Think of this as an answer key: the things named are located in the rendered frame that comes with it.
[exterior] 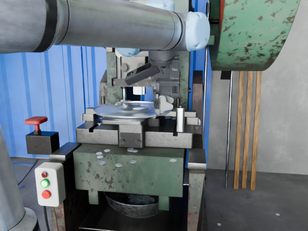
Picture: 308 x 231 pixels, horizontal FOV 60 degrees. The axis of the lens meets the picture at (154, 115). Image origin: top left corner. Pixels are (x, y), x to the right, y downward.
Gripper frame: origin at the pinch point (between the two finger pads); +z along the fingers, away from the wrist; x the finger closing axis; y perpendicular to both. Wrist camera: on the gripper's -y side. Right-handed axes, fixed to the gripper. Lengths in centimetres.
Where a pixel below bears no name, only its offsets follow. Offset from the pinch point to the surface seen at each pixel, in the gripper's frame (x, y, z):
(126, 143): -1.5, -11.7, 13.5
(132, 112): 2.7, -9.1, 2.4
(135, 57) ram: 17.2, -9.0, -11.4
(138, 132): 0.1, -7.3, 9.6
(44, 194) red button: -22.4, -35.2, 17.2
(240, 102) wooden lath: 92, 50, 60
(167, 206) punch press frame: -16.2, 3.8, 29.7
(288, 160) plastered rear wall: 92, 97, 118
